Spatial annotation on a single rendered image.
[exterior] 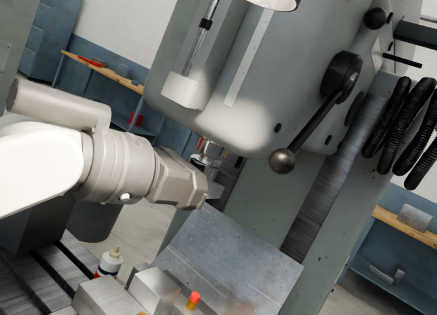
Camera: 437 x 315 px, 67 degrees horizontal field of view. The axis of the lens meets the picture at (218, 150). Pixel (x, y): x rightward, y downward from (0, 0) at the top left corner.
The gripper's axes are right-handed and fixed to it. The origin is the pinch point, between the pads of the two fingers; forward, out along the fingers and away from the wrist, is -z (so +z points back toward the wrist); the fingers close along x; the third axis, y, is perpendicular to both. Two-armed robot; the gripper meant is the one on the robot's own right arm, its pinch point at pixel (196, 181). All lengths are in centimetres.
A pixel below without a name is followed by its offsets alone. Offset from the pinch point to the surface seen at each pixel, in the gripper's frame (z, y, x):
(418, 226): -369, 26, 46
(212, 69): 10.1, -15.5, -5.2
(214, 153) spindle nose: 1.2, -5.3, -2.1
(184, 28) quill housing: 10.5, -18.8, 2.6
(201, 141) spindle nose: 2.5, -6.1, 0.0
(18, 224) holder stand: 12.6, 25.3, 27.0
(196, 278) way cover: -26.0, 30.1, 12.3
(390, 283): -364, 92, 41
